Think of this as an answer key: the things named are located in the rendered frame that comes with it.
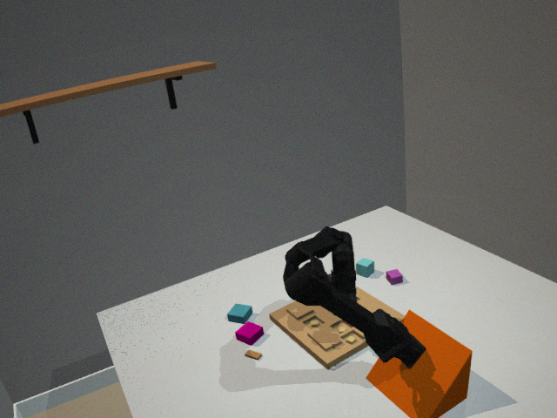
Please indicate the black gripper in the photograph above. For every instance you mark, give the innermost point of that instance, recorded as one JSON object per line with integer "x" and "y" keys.
{"x": 345, "y": 283}

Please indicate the magenta square block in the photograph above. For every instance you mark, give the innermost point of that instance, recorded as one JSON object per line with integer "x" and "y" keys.
{"x": 249, "y": 333}

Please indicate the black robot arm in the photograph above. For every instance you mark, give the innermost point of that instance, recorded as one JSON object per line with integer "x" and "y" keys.
{"x": 312, "y": 286}

